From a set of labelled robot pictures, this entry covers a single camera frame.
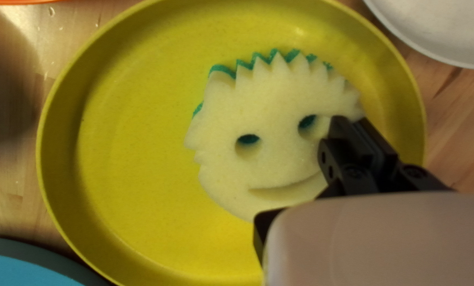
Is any orange round plate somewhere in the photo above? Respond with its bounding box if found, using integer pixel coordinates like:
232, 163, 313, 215
0, 0, 63, 5

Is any yellow sponge green backing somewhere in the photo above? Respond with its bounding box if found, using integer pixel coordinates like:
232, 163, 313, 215
184, 48, 365, 222

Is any yellow round plate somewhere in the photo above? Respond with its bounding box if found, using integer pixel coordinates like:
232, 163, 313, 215
35, 0, 427, 286

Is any teal round plate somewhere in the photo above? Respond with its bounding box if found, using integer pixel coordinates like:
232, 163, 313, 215
0, 235, 114, 286

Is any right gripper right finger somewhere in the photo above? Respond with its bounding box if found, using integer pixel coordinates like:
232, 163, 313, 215
358, 118, 454, 194

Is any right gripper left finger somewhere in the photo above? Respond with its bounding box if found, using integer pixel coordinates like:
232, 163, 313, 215
254, 116, 380, 263

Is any grey round plate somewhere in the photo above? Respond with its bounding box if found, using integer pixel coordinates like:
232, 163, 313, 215
362, 0, 474, 71

